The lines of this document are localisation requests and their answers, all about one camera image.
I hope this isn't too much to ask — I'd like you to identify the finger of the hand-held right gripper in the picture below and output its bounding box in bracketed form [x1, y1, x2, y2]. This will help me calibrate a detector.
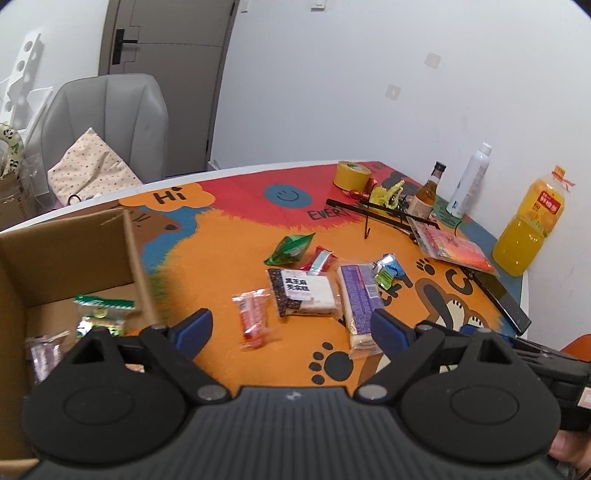
[459, 324, 564, 366]

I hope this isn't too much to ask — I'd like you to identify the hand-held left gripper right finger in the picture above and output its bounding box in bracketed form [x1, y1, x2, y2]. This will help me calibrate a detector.
[355, 308, 536, 402]

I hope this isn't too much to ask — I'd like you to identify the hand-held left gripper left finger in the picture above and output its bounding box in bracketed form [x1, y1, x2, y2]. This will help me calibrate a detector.
[53, 308, 229, 407]

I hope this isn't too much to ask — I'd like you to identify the purple sandwich packet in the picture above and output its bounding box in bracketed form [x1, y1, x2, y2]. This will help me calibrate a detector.
[335, 263, 386, 360]

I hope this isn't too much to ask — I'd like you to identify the small green and blue packet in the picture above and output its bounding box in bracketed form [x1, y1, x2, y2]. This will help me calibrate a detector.
[372, 254, 404, 291]

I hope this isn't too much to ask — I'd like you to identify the green clear packet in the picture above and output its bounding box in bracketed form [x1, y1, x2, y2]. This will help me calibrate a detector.
[74, 294, 139, 340]

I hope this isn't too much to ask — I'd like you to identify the black and white sandwich packet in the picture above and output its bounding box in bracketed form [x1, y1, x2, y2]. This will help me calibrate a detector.
[267, 268, 340, 319]

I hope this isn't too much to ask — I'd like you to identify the red and teal packet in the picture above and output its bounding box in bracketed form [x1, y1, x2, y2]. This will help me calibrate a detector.
[300, 246, 334, 274]

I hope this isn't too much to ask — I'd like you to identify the green triangular packet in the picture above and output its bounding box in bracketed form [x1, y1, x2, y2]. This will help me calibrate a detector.
[264, 232, 317, 266]

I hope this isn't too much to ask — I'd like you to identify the brown cardboard box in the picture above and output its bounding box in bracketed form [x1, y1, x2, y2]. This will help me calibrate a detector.
[0, 208, 160, 478]

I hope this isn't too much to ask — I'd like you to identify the pale pink clear packet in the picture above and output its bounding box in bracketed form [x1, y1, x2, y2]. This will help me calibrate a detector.
[25, 330, 70, 386]

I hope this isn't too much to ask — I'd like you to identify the person's right hand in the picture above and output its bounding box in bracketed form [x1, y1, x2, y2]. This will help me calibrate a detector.
[549, 430, 591, 464]

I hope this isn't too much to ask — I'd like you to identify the black smartphone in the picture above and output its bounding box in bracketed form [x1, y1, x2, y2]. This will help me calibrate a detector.
[471, 272, 532, 335]

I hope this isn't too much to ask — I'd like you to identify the orange chair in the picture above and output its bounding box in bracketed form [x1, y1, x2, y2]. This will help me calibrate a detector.
[563, 335, 591, 358]

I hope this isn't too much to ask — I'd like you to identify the red packet in clear bag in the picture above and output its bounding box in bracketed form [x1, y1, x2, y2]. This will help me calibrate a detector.
[406, 217, 500, 273]

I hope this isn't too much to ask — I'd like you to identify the orange juice bottle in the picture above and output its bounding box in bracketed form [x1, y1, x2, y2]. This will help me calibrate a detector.
[492, 165, 575, 278]

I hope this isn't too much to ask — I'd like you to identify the black folding stand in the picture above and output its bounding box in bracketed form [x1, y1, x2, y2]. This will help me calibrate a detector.
[325, 198, 439, 241]

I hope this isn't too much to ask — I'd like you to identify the brown glass bottle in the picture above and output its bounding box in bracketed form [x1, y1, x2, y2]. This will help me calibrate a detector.
[410, 161, 448, 220]

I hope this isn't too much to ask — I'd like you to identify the white spray bottle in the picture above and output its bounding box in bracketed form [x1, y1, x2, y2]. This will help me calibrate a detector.
[445, 142, 493, 219]

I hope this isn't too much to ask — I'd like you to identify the yellow tape roll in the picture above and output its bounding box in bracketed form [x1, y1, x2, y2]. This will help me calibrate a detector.
[335, 161, 371, 191]

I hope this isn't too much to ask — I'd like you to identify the dotted cream cushion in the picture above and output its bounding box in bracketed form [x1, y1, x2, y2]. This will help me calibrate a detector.
[47, 127, 144, 206]

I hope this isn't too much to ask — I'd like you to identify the grey chair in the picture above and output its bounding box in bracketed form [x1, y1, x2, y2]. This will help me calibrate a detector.
[25, 74, 169, 195]

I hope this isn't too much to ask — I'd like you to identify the grey door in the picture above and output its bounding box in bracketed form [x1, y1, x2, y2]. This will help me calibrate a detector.
[99, 0, 241, 171]

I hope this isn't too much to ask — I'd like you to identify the panda print neck pillow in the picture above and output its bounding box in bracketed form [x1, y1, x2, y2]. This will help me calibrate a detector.
[0, 122, 25, 178]

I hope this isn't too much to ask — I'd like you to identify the white perforated rack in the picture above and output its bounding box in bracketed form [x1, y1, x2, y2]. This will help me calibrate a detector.
[0, 30, 54, 134]

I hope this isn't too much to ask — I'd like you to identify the black door handle lock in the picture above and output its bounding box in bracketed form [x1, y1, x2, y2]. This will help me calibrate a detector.
[112, 28, 139, 65]

